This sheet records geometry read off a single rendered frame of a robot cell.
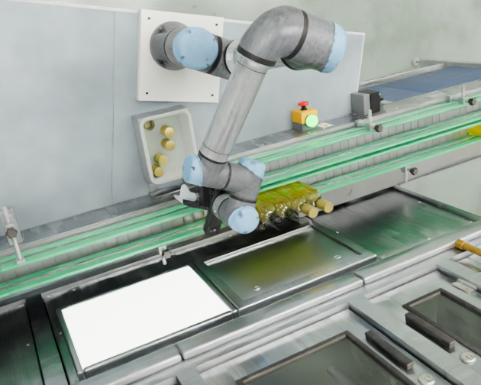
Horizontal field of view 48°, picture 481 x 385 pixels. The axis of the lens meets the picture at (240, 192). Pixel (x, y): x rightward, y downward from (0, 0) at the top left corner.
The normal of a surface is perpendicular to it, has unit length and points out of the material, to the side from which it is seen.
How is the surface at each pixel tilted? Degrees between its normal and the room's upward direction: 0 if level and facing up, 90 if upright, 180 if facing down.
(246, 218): 0
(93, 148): 0
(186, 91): 0
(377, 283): 90
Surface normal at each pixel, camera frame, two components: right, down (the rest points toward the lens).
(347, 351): -0.13, -0.93
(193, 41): 0.33, 0.25
